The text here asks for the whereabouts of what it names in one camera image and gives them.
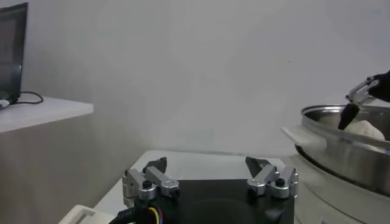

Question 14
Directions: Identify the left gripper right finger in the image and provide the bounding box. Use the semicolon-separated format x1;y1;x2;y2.
245;156;299;200

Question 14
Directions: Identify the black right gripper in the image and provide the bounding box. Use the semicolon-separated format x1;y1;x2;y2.
337;69;390;131

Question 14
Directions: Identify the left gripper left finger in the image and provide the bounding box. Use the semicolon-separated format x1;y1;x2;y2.
121;156;181;209

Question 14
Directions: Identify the white steamed baozi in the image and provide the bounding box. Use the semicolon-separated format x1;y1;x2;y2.
344;120;386;141

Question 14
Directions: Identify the steel perforated steamer basket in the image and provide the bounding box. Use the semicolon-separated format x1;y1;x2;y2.
280;105;390;195

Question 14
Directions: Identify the white electric cooker base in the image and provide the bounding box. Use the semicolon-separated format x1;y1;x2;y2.
285;145;390;224

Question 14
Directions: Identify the white side table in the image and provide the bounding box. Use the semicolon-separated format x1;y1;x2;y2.
0;96;94;134

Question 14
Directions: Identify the black monitor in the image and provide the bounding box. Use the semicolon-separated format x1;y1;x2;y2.
0;2;29;106

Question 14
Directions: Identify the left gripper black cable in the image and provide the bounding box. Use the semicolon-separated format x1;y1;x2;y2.
108;205;165;224

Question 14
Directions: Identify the glass lid with white handle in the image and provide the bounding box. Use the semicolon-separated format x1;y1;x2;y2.
57;204;122;224

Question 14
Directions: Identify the black looped cable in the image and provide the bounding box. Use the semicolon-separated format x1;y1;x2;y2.
15;91;44;105

